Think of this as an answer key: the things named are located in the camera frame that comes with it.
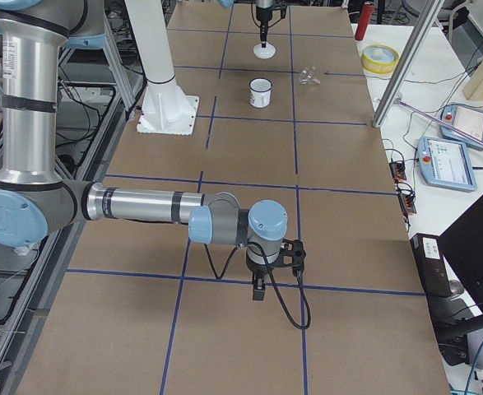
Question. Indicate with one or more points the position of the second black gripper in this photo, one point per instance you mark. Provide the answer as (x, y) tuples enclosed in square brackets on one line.
[(257, 270)]

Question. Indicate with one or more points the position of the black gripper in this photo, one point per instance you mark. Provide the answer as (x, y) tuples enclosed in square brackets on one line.
[(263, 13)]

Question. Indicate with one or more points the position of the white ceramic lid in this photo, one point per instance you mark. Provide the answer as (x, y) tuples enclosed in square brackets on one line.
[(264, 50)]

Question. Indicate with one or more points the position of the white enamel mug blue rim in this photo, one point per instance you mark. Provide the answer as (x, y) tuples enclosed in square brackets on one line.
[(260, 91)]

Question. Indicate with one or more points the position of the red cylinder tube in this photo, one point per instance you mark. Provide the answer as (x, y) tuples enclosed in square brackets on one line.
[(365, 17)]

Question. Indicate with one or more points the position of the yellow rimmed bowl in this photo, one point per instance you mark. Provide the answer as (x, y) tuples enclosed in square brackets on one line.
[(379, 59)]

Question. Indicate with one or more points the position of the reacher grabber stick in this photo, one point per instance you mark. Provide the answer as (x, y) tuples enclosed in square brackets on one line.
[(440, 122)]

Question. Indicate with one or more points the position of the black power strip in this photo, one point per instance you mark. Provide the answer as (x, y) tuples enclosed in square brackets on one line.
[(405, 192)]

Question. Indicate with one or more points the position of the black device with label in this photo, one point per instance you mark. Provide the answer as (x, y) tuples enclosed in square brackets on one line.
[(430, 265)]

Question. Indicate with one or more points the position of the black laptop monitor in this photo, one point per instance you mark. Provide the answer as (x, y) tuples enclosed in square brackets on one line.
[(462, 246)]

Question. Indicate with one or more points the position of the blue teach pendant near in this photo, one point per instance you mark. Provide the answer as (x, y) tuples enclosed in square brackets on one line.
[(445, 163)]

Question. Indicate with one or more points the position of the blue teach pendant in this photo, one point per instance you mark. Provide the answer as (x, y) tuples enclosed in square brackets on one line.
[(445, 163), (465, 118)]

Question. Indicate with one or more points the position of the blue teach pendant far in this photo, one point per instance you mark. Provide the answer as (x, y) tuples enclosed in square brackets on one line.
[(465, 118)]

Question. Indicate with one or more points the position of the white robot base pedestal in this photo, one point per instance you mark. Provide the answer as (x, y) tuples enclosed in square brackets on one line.
[(165, 107)]

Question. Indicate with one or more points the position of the aluminium frame rail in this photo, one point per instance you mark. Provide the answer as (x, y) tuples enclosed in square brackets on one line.
[(416, 39)]

